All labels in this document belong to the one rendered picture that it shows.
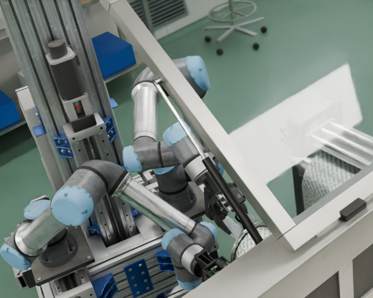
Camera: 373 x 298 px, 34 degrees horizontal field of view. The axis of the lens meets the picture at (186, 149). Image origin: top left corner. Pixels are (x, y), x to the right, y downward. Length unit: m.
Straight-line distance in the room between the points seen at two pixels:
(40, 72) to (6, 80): 2.87
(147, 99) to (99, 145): 0.41
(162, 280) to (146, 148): 0.96
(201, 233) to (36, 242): 0.54
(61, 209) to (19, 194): 2.40
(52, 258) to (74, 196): 0.57
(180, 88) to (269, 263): 0.32
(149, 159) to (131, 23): 0.69
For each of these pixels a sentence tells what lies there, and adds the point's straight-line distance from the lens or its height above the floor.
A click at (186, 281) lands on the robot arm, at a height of 1.01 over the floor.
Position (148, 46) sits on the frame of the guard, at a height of 1.92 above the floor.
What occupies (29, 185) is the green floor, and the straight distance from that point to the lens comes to 4.27.
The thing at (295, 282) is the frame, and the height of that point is 1.63.
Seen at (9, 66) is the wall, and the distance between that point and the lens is 5.00.
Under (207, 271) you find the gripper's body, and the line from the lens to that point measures 1.68.
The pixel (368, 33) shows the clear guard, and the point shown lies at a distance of 1.25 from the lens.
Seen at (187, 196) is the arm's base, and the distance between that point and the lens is 2.36.
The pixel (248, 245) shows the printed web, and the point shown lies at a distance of 1.51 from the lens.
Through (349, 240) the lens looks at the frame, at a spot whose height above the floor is 1.63.
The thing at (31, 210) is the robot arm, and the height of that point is 1.05.
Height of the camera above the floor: 2.36
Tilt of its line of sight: 35 degrees down
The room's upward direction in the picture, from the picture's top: 13 degrees counter-clockwise
